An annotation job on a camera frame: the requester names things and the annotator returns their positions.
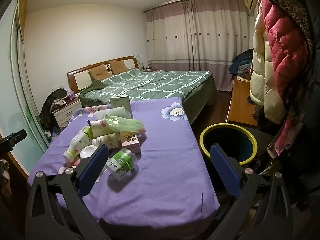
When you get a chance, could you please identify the dark trash bin yellow rim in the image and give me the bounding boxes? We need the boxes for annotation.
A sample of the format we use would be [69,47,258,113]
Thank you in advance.
[199,123,258,165]

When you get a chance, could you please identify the cream paper cup pink print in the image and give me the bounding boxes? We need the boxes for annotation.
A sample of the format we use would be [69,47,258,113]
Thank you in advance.
[87,120,113,138]

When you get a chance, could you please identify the pile of folded clothes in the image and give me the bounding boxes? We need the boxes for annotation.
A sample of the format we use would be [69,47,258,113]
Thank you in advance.
[228,49,254,81]

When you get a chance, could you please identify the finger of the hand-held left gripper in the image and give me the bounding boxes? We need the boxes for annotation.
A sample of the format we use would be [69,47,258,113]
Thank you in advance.
[0,129,27,153]

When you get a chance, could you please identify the person's left hand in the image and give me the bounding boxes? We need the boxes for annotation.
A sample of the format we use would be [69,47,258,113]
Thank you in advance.
[0,159,12,198]

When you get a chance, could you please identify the dark clothes heap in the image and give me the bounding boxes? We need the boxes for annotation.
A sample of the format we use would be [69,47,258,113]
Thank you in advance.
[39,89,71,133]

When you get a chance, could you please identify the purple floral tablecloth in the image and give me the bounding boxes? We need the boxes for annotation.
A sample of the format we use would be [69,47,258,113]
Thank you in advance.
[27,97,221,229]

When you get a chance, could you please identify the black coat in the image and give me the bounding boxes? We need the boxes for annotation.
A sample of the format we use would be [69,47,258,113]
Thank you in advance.
[275,0,320,210]

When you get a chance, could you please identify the clear jar green label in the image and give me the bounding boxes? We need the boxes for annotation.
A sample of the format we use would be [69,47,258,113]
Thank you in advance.
[105,148,139,182]

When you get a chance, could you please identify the brown pillow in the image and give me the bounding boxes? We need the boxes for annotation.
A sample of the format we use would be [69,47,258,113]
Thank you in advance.
[109,60,129,75]
[88,64,112,81]

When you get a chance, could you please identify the leopard print scarf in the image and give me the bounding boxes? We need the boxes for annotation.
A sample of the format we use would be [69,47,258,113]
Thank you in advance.
[270,0,313,52]

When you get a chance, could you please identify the wooden bed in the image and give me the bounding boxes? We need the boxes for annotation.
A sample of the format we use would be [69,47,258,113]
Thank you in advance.
[67,55,217,125]

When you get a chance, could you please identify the white pill bottle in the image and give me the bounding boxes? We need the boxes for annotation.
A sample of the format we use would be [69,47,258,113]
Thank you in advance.
[91,133,121,149]

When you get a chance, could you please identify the dark green cloth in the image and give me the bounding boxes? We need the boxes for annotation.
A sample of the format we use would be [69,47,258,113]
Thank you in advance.
[84,79,112,92]

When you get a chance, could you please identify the white green cardboard box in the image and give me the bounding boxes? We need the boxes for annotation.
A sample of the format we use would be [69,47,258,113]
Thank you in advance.
[110,95,133,119]

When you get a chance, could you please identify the sliding wardrobe door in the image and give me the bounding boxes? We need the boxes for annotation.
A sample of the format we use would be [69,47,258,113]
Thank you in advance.
[0,0,52,160]

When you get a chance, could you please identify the red puffer jacket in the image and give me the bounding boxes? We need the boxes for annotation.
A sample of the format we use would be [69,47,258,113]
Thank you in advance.
[259,0,310,122]

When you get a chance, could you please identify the white plastic packet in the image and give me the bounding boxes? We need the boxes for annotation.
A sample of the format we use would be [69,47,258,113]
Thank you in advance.
[96,106,127,120]

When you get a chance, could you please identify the wooden side desk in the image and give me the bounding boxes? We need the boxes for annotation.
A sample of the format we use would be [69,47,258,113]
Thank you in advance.
[226,76,258,127]

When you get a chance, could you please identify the cream puffer jacket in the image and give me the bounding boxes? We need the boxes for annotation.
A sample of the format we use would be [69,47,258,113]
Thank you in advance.
[249,4,287,117]

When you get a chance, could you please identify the white nightstand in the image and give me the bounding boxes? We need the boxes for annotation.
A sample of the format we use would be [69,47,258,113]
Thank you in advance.
[52,98,83,131]

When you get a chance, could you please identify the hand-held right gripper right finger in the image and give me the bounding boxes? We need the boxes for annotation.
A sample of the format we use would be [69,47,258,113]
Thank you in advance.
[209,144,294,240]

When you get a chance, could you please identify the green checked duvet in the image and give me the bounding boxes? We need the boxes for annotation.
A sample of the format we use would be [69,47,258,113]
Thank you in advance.
[79,69,213,103]

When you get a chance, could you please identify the pink beige curtain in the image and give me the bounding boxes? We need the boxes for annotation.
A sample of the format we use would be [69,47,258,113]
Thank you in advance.
[144,0,253,92]

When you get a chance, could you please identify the white bottle green label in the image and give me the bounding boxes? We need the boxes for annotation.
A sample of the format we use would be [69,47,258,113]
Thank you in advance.
[63,127,92,162]

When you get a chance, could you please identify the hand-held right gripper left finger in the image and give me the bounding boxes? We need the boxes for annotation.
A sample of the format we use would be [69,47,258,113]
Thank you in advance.
[25,143,110,240]

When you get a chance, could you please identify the small white round tub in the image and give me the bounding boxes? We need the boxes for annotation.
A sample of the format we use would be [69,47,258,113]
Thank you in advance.
[79,145,97,160]

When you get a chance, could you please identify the green plastic bag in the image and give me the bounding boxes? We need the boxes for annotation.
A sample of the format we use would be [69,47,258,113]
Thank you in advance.
[104,115,147,133]

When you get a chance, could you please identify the pink milk carton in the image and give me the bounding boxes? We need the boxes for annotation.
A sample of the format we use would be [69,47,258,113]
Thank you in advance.
[119,131,147,154]

